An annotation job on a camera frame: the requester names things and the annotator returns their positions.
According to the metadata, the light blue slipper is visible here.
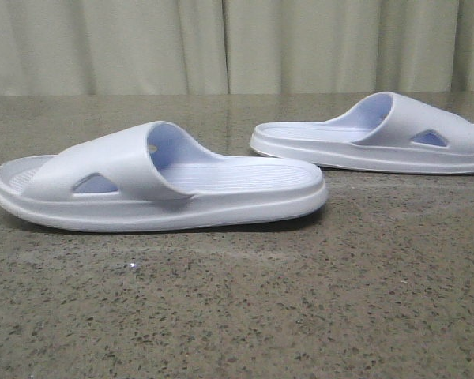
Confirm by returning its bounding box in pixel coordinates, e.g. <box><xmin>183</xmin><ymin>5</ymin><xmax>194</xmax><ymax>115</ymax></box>
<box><xmin>250</xmin><ymin>92</ymin><xmax>474</xmax><ymax>174</ymax></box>
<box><xmin>0</xmin><ymin>122</ymin><xmax>328</xmax><ymax>232</ymax></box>

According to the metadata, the beige background curtain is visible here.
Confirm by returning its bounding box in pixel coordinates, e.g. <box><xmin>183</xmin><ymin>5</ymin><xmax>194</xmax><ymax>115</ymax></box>
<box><xmin>0</xmin><ymin>1</ymin><xmax>474</xmax><ymax>95</ymax></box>

